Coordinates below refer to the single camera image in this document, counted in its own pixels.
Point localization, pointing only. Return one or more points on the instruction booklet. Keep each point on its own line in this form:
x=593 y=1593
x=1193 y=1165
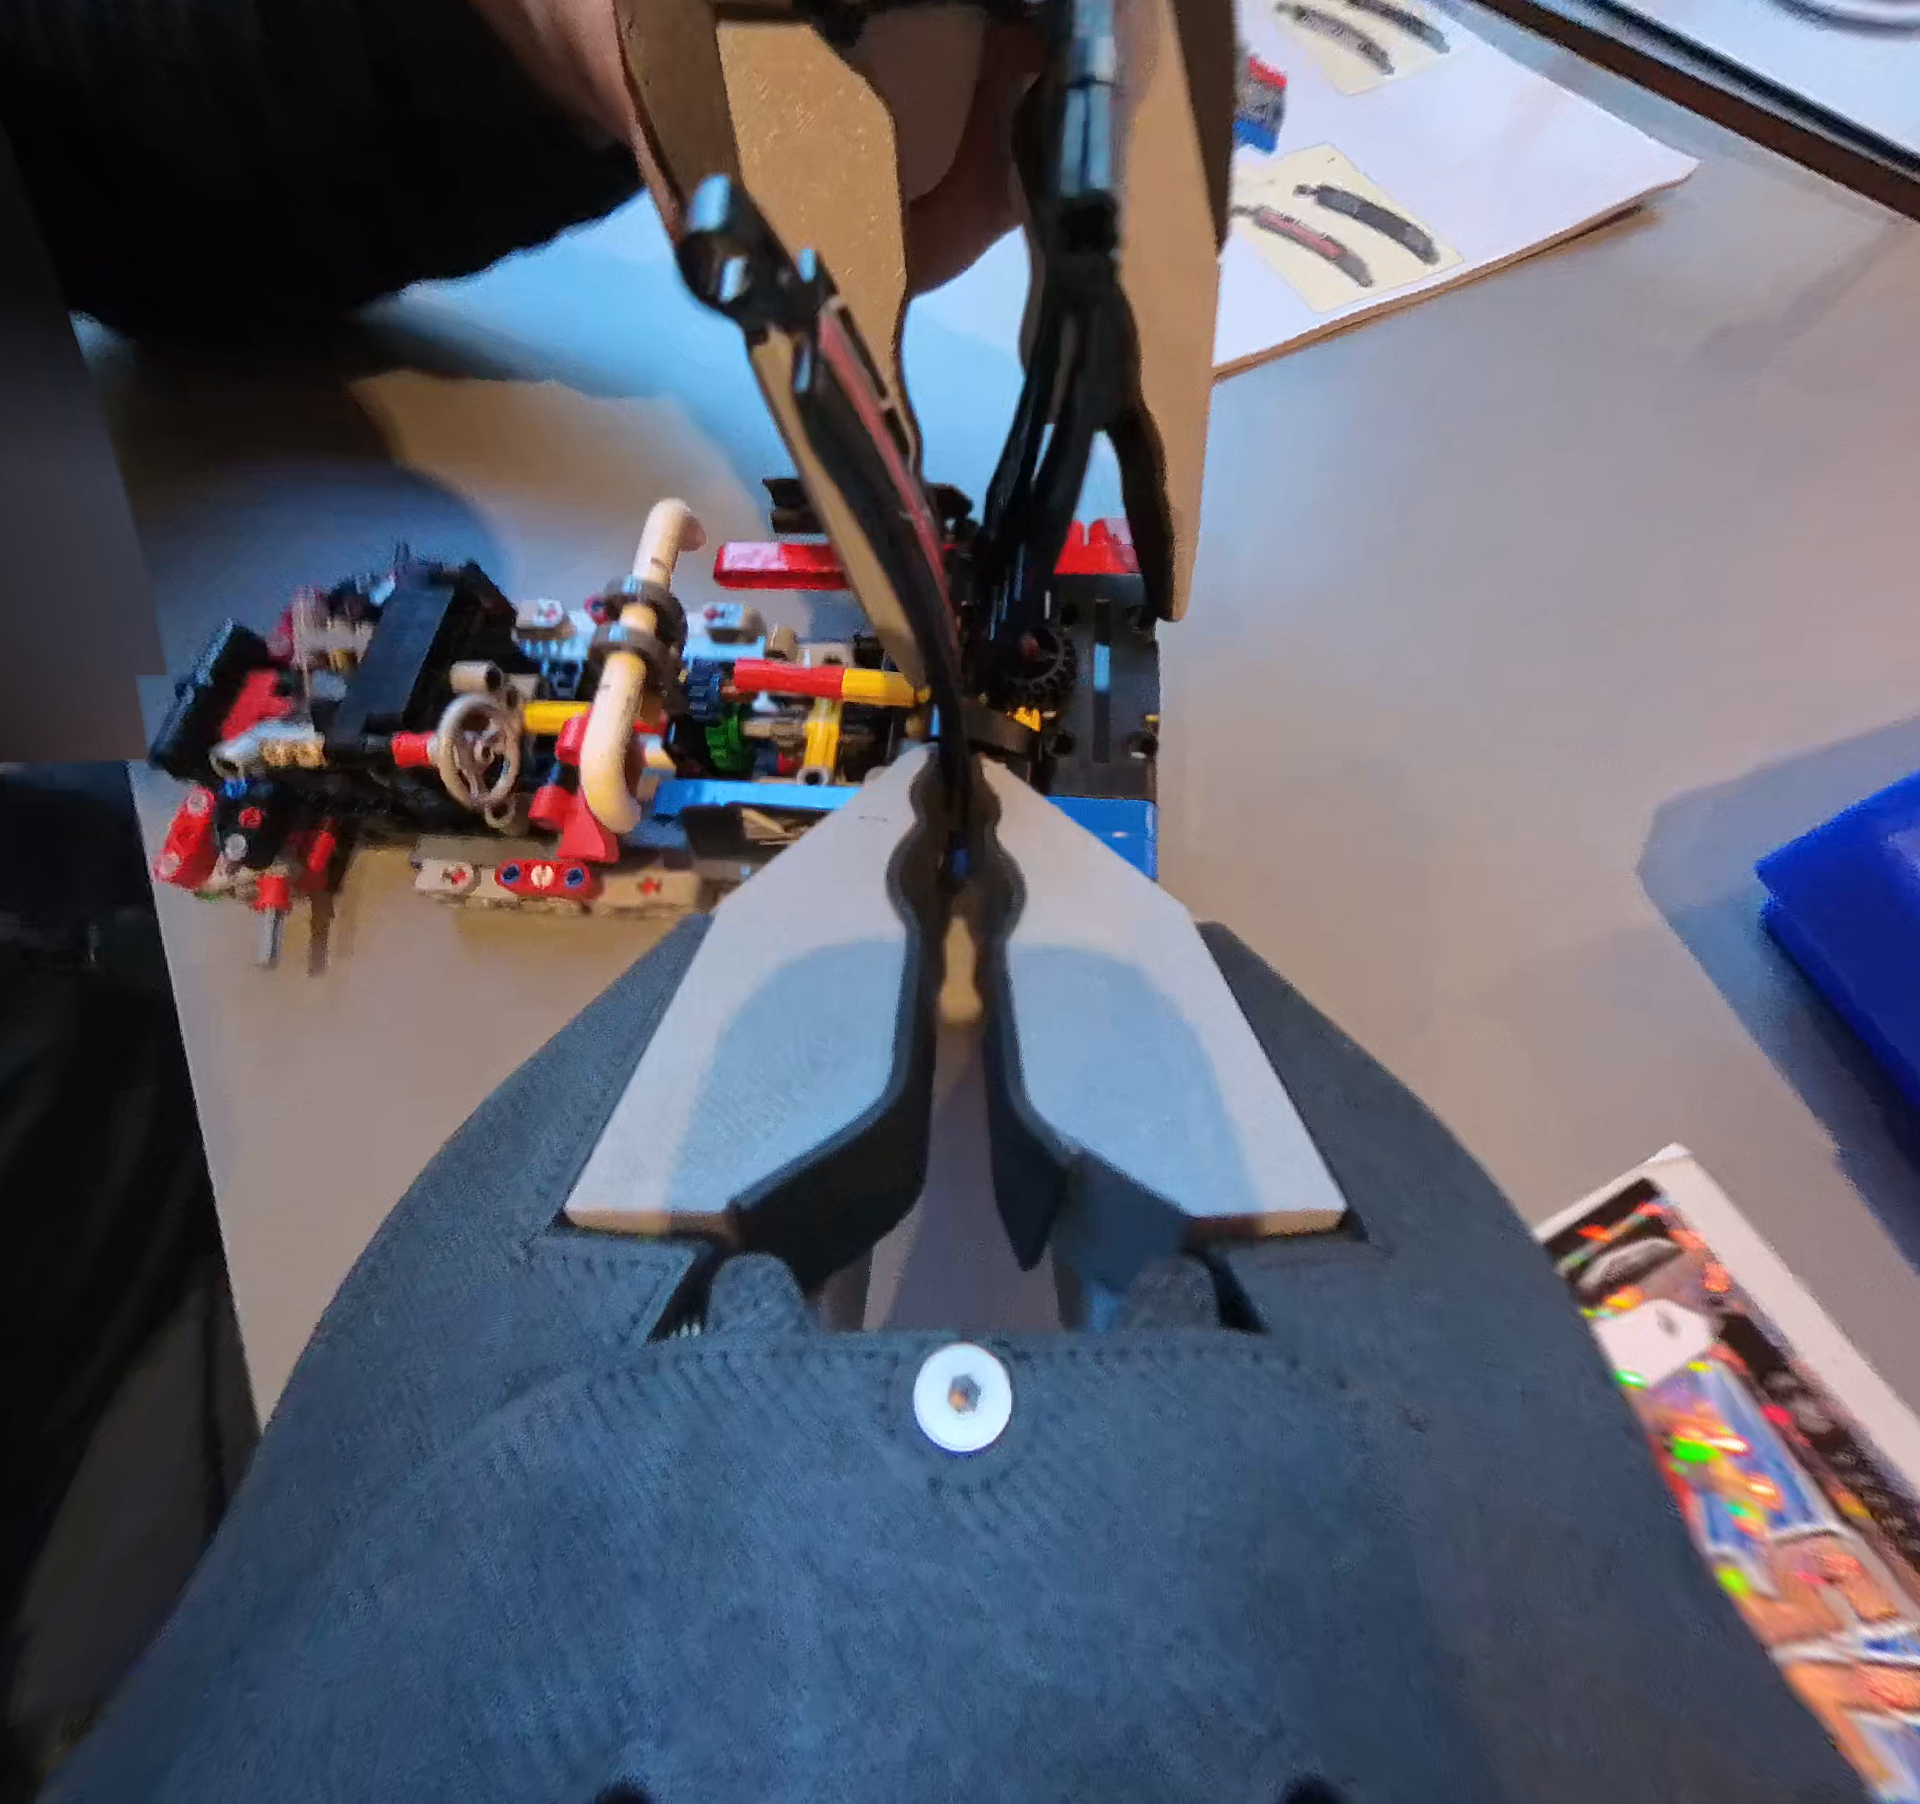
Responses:
x=1499 y=139

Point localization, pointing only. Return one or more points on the holographic sticker sheet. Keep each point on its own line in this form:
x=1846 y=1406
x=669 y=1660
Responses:
x=1772 y=1460

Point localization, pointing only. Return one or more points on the person's left forearm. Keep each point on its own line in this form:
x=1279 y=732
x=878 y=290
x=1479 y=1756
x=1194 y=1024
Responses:
x=224 y=79

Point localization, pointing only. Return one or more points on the blue plastic bin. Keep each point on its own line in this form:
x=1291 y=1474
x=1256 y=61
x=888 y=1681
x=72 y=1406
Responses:
x=1859 y=906

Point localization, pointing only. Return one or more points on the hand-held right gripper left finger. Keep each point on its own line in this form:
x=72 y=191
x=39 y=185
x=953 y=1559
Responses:
x=748 y=1055

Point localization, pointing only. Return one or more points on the person's black clothing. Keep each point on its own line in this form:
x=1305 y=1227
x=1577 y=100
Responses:
x=89 y=1237

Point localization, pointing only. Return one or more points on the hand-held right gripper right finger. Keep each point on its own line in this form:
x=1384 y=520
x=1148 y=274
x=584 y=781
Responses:
x=1168 y=1070

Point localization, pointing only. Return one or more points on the toy brick car model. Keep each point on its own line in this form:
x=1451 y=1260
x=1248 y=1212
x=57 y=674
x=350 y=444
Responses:
x=421 y=696

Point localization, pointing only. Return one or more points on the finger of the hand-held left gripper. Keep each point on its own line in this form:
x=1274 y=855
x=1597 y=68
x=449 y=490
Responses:
x=1168 y=260
x=810 y=139

